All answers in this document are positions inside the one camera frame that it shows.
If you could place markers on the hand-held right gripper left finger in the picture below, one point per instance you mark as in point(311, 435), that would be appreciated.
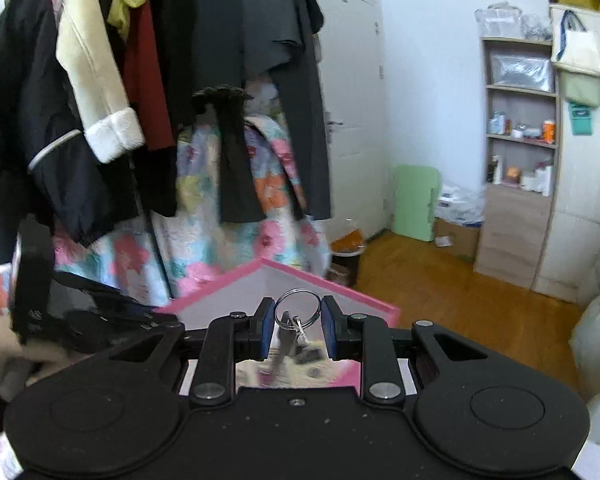
point(266, 330)

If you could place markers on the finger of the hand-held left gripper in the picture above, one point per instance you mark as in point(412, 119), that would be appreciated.
point(95, 290)
point(105, 327)

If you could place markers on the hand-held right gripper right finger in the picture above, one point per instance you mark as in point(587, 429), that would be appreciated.
point(328, 330)

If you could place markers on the pink storage box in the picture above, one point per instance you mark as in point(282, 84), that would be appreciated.
point(230, 300)

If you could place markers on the person's left hand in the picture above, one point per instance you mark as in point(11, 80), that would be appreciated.
point(0, 360)

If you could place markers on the dark trash bin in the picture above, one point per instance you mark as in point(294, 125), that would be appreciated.
point(345, 265)

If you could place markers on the hanging clothes on rack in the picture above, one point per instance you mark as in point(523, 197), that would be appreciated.
point(205, 240)

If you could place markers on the cardboard box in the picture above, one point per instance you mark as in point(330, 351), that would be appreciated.
point(457, 242)

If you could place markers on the green folded stool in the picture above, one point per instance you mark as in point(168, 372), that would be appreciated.
point(415, 200)

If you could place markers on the black jacket with white piping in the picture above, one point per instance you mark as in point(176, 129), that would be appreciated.
point(25, 110)

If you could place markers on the black ruffled garment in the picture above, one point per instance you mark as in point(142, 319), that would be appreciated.
point(235, 160)

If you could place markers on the plastic bag of tissue packs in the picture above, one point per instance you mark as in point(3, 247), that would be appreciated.
point(460, 205)

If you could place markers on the wooden shelf cabinet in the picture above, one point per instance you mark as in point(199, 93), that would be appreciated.
point(510, 240)

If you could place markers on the red garment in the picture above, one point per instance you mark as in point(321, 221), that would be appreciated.
point(145, 85)

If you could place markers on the cream coat with white cuff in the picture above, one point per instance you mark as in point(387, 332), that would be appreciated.
point(90, 60)

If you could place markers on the dark grey coat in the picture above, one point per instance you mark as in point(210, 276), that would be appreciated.
point(300, 85)

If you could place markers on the white wardrobe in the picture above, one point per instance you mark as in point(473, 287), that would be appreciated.
point(575, 240)

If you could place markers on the white bottle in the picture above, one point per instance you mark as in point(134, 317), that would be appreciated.
point(544, 180)

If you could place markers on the black coat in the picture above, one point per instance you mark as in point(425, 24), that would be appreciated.
point(180, 35)

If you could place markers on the white door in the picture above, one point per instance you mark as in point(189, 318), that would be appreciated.
point(355, 60)

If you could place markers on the orange bottle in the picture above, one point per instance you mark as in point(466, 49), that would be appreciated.
point(549, 131)

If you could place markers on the silver plastic package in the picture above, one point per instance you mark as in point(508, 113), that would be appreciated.
point(522, 72)

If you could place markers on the teal hanging pouch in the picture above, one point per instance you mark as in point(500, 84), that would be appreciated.
point(580, 120)

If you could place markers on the pale green bag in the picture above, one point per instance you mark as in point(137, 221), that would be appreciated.
point(582, 90)

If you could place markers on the clear plastic bag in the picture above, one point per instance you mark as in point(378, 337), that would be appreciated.
point(497, 22)
point(536, 27)

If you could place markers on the cream tote bag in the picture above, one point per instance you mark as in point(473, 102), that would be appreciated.
point(577, 50)

